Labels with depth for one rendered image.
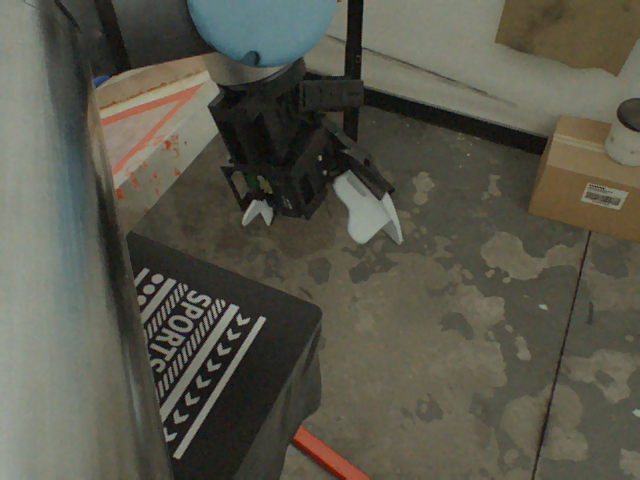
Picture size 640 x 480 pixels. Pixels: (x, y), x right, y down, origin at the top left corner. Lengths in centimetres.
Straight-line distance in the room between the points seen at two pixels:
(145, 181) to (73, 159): 42
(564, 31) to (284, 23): 237
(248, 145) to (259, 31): 18
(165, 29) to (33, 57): 10
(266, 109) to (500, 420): 184
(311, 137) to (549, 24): 218
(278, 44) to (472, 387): 198
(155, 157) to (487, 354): 184
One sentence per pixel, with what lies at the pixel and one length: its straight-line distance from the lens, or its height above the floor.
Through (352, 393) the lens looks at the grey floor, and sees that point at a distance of 215.
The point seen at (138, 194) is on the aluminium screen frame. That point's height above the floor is 154.
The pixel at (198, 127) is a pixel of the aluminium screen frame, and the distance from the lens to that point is 64.
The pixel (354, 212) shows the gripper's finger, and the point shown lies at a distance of 51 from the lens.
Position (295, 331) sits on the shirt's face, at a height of 95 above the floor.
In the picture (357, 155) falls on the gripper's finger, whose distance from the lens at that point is 51.
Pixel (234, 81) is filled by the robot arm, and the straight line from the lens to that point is 45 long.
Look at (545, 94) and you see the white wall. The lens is 286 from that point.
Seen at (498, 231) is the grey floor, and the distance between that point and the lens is 265.
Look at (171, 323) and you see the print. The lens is 121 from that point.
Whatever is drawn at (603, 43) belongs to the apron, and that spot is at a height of 65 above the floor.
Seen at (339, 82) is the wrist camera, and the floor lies 164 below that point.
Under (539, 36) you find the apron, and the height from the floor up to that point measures 63.
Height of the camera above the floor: 195
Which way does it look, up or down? 50 degrees down
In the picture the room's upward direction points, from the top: straight up
